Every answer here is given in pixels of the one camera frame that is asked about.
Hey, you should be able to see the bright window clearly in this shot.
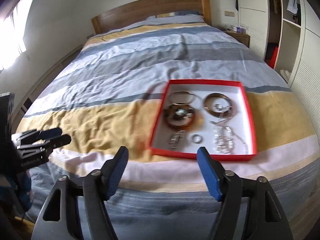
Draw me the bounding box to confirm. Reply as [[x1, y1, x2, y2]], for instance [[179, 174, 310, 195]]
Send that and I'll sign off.
[[1, 0, 30, 71]]

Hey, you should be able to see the red jewelry box tray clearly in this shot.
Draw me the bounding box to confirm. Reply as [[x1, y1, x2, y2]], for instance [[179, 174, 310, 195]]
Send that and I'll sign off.
[[149, 79, 257, 161]]

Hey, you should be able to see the large silver bangle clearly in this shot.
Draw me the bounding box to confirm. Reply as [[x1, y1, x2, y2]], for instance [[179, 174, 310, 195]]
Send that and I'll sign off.
[[168, 91, 196, 105]]

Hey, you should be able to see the grey pillow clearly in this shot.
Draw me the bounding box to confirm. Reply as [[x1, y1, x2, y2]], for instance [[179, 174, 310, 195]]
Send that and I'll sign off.
[[146, 10, 204, 23]]

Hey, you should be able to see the wooden nightstand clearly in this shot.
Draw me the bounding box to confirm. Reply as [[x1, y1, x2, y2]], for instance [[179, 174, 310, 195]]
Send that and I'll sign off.
[[225, 30, 250, 48]]

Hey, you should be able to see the amber orange bangle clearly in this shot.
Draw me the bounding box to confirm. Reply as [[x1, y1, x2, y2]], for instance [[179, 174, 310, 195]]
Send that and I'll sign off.
[[163, 104, 196, 131]]

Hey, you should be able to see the silver wristwatch green dial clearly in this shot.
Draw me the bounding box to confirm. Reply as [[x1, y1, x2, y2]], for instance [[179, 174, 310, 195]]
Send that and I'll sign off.
[[167, 107, 194, 151]]

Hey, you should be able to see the wooden headboard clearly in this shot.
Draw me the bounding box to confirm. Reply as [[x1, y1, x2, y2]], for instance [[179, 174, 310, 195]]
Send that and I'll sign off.
[[91, 0, 212, 34]]

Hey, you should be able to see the dark brown bangle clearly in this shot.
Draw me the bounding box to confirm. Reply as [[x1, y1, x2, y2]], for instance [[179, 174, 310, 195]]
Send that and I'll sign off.
[[203, 93, 233, 118]]

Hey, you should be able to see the white wardrobe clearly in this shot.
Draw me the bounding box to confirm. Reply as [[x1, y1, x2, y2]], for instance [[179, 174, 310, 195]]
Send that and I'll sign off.
[[237, 0, 319, 127]]

